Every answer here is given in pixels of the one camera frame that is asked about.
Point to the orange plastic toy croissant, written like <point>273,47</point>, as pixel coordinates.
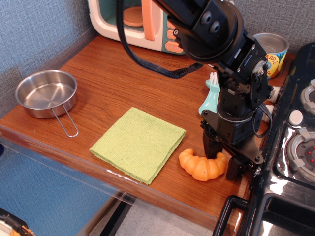
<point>202,168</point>

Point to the teal toy dish brush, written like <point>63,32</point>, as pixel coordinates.
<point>211,100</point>

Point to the orange black object at corner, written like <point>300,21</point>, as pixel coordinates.
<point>11,225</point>

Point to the toy microwave teal and white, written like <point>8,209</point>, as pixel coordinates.
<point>145,24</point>

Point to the yellow-green folded cloth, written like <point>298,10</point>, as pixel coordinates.
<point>138,144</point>

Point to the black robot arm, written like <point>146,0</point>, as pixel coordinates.
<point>212,32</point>

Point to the small steel pan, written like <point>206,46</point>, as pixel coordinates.
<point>48,94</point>

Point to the pineapple slices toy can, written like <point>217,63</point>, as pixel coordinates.
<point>276,48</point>

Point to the black toy stove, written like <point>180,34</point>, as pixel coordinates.
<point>282,199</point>

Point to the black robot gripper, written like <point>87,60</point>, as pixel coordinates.
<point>236,135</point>

